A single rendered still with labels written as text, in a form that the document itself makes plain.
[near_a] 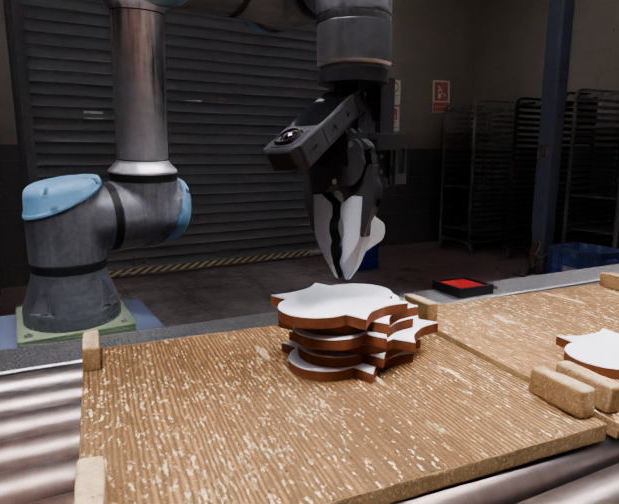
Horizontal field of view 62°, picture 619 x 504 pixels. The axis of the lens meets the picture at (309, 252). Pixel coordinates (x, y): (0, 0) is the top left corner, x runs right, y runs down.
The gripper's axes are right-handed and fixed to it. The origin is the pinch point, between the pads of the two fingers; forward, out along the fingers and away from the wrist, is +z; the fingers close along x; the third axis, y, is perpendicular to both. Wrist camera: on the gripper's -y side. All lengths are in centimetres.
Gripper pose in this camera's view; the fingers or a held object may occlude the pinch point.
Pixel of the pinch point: (338, 267)
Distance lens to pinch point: 54.2
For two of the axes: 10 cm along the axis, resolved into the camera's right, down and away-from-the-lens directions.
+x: -7.5, -1.2, 6.5
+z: 0.0, 9.8, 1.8
